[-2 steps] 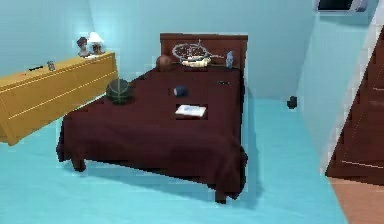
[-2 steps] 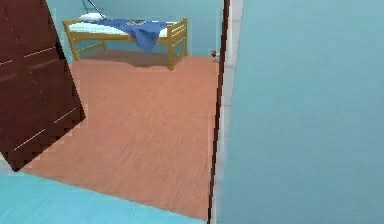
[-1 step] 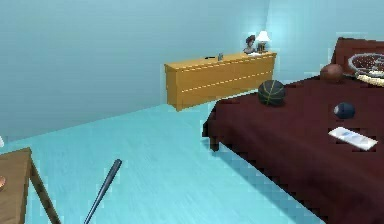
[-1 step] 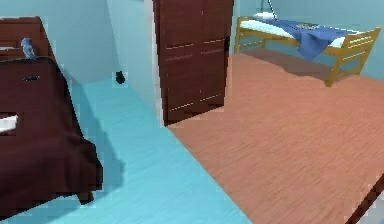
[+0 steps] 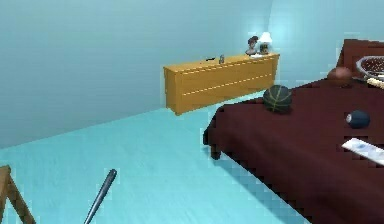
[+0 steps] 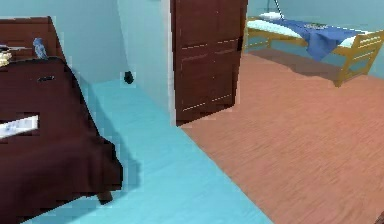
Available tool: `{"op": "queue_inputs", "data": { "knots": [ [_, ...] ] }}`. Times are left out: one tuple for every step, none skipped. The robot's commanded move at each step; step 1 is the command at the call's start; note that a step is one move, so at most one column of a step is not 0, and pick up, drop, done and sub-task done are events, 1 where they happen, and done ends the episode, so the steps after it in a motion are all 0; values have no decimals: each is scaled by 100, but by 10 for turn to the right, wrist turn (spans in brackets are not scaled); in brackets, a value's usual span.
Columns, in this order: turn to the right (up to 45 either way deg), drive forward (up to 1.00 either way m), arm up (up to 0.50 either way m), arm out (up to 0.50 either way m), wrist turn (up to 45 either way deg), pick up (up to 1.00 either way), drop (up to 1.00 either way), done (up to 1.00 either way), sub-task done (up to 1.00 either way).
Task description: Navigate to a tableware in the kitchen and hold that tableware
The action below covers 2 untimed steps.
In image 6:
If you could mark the dark brown room door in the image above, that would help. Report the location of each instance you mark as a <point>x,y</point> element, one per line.
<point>206,56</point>

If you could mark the small black round object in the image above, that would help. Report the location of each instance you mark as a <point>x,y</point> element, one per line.
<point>128,77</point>

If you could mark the white pillow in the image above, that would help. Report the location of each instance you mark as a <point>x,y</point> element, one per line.
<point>270,15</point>

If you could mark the dark maroon bed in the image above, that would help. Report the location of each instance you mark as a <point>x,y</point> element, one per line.
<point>60,146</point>

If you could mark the blue blanket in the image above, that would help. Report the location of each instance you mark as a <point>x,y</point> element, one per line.
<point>320,38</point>

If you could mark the black remote control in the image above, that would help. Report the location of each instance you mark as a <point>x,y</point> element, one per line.
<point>46,79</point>

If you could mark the blue bird figurine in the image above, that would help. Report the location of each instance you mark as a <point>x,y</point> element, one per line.
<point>40,49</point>

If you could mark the yellow wooden bed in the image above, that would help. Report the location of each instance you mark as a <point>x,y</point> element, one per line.
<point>353,50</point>

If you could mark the white open book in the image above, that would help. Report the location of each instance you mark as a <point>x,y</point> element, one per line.
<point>18,126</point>

